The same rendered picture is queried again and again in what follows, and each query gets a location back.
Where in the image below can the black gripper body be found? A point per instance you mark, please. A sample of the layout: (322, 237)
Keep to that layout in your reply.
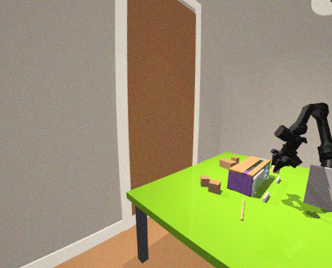
(285, 154)

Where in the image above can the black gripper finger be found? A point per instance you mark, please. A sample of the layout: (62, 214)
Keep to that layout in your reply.
(273, 160)
(279, 165)

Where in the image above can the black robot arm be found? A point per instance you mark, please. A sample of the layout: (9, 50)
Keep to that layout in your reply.
(291, 135)

